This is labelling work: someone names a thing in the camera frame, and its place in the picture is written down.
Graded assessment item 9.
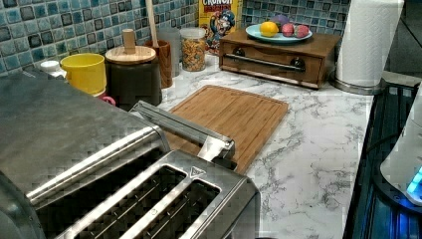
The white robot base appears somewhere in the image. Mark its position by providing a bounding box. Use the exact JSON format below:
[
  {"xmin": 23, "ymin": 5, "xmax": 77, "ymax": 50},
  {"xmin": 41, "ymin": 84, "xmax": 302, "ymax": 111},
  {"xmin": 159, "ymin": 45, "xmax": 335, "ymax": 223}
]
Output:
[{"xmin": 380, "ymin": 87, "xmax": 422, "ymax": 206}]

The stainless steel toaster oven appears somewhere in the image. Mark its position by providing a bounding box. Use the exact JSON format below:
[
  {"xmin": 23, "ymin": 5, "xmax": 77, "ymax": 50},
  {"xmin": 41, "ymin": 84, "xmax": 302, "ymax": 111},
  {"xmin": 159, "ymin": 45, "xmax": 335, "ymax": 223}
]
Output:
[{"xmin": 0, "ymin": 72, "xmax": 169, "ymax": 239}]

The bamboo cutting board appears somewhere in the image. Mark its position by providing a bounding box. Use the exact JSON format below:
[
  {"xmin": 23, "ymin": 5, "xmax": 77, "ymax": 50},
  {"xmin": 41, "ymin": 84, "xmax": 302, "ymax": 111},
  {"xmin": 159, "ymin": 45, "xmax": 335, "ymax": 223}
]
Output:
[{"xmin": 170, "ymin": 85, "xmax": 289, "ymax": 174}]

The clear cereal jar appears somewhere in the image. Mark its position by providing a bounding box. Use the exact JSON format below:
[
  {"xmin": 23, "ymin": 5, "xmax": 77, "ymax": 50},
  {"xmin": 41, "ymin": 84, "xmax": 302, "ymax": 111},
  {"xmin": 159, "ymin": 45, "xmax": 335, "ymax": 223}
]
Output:
[{"xmin": 180, "ymin": 28, "xmax": 205, "ymax": 72}]

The brown wooden utensil holder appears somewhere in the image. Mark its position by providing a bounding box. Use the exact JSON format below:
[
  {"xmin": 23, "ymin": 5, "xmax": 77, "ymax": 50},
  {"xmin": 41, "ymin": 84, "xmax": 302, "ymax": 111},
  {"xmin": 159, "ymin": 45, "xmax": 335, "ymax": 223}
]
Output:
[{"xmin": 144, "ymin": 40, "xmax": 173, "ymax": 89}]

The silver two-slot toaster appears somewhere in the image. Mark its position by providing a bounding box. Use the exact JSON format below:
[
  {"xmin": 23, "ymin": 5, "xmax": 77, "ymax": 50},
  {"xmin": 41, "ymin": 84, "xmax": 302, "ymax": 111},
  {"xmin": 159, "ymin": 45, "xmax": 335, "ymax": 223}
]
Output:
[{"xmin": 37, "ymin": 150, "xmax": 261, "ymax": 239}]

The black canister with wooden lid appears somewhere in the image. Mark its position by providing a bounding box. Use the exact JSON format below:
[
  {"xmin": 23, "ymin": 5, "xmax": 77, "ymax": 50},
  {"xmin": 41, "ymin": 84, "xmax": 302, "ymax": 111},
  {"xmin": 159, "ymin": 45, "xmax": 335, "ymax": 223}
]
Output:
[{"xmin": 105, "ymin": 29, "xmax": 162, "ymax": 111}]

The frosted plastic container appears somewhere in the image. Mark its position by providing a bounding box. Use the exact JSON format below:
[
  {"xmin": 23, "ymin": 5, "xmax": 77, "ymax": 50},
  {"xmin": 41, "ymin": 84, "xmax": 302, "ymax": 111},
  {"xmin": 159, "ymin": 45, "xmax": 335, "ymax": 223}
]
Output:
[{"xmin": 157, "ymin": 28, "xmax": 181, "ymax": 78}]

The light blue plate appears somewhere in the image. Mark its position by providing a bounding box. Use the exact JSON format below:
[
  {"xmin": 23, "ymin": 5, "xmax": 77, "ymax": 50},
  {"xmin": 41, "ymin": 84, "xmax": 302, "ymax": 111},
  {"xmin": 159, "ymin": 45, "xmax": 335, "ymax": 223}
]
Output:
[{"xmin": 246, "ymin": 24, "xmax": 313, "ymax": 45}]

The yellow cereal box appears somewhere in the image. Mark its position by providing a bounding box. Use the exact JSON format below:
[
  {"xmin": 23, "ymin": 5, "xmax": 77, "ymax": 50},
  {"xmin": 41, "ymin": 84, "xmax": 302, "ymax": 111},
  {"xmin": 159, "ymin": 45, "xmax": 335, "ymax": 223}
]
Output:
[{"xmin": 198, "ymin": 0, "xmax": 243, "ymax": 55}]

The yellow lemon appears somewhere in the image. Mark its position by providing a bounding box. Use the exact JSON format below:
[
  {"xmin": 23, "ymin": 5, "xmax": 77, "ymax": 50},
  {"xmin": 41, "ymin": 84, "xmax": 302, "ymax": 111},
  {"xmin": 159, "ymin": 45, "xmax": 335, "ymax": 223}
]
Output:
[{"xmin": 260, "ymin": 21, "xmax": 279, "ymax": 38}]

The pink mug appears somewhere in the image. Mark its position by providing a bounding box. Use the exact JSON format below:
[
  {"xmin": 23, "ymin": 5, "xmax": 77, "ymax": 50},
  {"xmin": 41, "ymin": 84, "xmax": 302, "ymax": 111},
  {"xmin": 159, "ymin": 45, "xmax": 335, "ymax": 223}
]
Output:
[{"xmin": 95, "ymin": 91, "xmax": 115, "ymax": 106}]

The wooden drawer box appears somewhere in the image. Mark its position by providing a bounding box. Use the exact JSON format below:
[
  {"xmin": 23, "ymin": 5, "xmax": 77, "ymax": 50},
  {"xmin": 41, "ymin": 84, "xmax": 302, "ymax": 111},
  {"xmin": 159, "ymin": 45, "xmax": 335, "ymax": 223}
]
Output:
[{"xmin": 219, "ymin": 30, "xmax": 339, "ymax": 90}]

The red apple left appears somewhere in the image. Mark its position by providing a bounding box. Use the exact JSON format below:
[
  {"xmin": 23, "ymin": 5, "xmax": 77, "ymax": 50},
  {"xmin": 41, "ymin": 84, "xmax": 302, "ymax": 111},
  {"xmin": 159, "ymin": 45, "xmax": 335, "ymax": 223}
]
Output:
[{"xmin": 282, "ymin": 23, "xmax": 295, "ymax": 37}]

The red apple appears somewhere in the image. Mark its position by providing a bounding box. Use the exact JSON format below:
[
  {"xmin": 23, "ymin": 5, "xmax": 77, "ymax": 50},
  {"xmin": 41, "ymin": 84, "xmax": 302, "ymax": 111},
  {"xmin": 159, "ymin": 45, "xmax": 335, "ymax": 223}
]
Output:
[
  {"xmin": 282, "ymin": 23, "xmax": 295, "ymax": 37},
  {"xmin": 294, "ymin": 25, "xmax": 310, "ymax": 39}
]

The purple fruit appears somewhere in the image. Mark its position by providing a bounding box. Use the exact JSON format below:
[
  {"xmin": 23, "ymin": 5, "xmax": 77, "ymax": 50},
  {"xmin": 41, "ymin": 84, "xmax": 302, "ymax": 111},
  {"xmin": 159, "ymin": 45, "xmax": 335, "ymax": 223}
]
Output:
[{"xmin": 270, "ymin": 14, "xmax": 290, "ymax": 27}]

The red apple right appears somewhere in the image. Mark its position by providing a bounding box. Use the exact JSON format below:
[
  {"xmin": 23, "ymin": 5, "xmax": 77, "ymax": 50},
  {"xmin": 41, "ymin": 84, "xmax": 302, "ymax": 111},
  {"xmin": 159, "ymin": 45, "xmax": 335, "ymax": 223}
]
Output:
[{"xmin": 294, "ymin": 25, "xmax": 310, "ymax": 39}]

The yellow plastic cup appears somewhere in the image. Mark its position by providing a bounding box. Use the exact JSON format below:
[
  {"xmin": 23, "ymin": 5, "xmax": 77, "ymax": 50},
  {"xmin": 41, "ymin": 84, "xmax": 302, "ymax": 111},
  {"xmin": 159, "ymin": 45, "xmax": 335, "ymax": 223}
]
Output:
[{"xmin": 60, "ymin": 53, "xmax": 106, "ymax": 95}]

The white bottle cap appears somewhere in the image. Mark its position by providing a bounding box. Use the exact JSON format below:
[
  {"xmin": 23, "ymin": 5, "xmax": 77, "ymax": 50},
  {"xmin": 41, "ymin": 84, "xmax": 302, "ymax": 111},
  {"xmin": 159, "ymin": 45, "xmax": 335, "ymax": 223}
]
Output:
[{"xmin": 40, "ymin": 61, "xmax": 67, "ymax": 78}]

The white paper towel roll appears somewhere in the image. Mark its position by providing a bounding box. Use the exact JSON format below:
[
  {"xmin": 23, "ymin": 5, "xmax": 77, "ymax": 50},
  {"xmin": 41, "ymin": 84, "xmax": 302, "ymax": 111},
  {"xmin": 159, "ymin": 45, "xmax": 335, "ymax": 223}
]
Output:
[{"xmin": 328, "ymin": 0, "xmax": 404, "ymax": 96}]

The wooden spoon handle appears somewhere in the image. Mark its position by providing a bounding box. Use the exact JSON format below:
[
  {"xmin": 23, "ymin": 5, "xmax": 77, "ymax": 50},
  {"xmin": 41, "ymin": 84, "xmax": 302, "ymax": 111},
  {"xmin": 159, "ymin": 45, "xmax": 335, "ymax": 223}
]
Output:
[{"xmin": 144, "ymin": 0, "xmax": 159, "ymax": 48}]

